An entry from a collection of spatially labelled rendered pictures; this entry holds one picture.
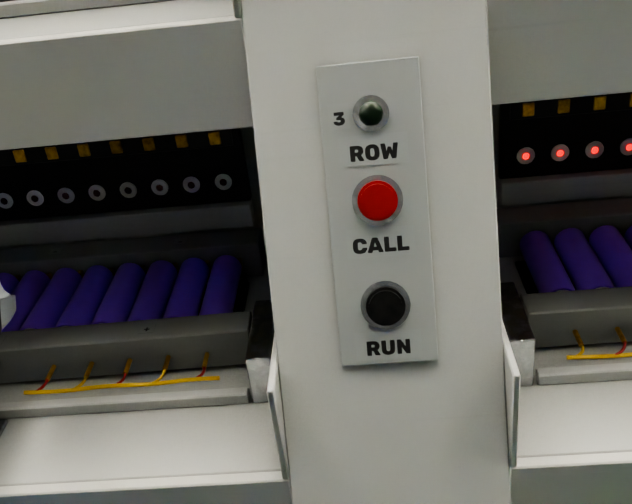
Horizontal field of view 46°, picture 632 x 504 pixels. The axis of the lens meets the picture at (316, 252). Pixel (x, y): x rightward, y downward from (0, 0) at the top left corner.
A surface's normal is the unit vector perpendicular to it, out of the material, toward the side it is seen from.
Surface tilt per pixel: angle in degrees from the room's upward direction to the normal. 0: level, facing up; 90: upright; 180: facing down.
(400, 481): 90
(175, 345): 111
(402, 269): 90
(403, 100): 90
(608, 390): 20
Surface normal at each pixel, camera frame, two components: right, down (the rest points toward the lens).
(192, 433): -0.11, -0.86
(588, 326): -0.03, 0.51
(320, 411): -0.07, 0.17
